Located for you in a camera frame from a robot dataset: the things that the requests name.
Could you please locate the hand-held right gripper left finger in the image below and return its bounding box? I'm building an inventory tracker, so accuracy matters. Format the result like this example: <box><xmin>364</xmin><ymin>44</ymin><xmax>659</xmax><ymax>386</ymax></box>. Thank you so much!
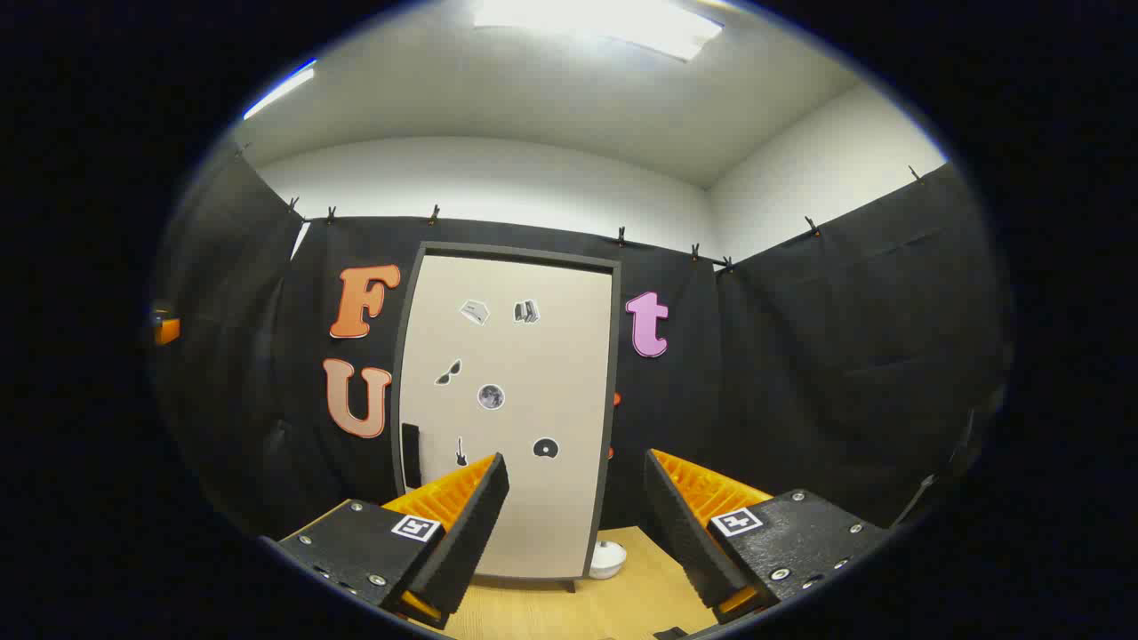
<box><xmin>267</xmin><ymin>452</ymin><xmax>512</xmax><ymax>630</ymax></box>

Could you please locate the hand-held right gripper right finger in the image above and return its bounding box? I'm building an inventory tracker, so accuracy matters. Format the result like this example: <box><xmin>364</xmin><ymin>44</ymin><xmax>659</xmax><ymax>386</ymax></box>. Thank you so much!
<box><xmin>642</xmin><ymin>447</ymin><xmax>894</xmax><ymax>623</ymax></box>

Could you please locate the beige cabinet door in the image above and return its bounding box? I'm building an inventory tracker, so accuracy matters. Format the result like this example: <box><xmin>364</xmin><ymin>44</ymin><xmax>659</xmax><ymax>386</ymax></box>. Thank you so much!
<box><xmin>397</xmin><ymin>255</ymin><xmax>614</xmax><ymax>579</ymax></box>

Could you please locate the grey cabinet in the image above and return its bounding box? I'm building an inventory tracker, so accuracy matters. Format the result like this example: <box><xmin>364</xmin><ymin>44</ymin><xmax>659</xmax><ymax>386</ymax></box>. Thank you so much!
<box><xmin>391</xmin><ymin>240</ymin><xmax>621</xmax><ymax>594</ymax></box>

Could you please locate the white round object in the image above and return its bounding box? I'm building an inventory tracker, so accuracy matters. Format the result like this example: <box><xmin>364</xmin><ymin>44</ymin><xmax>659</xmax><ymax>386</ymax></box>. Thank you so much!
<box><xmin>589</xmin><ymin>540</ymin><xmax>628</xmax><ymax>580</ymax></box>

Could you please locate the black backdrop cloth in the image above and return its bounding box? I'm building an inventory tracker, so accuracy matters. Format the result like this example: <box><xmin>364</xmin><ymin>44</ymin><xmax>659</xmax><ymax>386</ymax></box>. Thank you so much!
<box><xmin>151</xmin><ymin>147</ymin><xmax>1014</xmax><ymax>534</ymax></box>

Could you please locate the small ceiling light panel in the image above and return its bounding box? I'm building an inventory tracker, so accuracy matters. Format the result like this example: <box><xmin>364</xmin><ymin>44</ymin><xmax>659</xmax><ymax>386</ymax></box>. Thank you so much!
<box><xmin>242</xmin><ymin>60</ymin><xmax>318</xmax><ymax>121</ymax></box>

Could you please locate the row of cloth clips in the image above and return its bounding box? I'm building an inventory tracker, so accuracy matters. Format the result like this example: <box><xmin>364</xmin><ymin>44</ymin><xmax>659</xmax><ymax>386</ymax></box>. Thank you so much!
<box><xmin>236</xmin><ymin>142</ymin><xmax>926</xmax><ymax>272</ymax></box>

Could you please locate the large ceiling light panel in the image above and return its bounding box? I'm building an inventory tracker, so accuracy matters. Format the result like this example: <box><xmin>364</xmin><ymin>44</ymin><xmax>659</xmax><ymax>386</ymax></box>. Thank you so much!
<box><xmin>471</xmin><ymin>0</ymin><xmax>725</xmax><ymax>63</ymax></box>

